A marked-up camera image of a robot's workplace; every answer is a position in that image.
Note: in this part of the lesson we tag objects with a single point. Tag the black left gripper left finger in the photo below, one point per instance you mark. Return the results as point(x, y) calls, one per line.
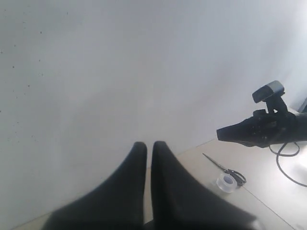
point(116, 204)

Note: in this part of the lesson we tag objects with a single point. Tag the clear tape roll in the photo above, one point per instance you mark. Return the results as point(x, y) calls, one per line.
point(226, 183)

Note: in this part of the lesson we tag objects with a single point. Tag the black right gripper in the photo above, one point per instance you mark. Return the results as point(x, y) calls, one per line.
point(265, 129)

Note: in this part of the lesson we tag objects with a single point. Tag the black handled scissors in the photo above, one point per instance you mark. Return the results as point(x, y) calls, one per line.
point(240, 179)

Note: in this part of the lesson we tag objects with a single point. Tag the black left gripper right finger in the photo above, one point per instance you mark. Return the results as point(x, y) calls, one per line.
point(180, 202)

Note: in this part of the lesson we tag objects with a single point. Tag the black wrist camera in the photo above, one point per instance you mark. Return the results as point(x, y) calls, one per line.
point(271, 94)

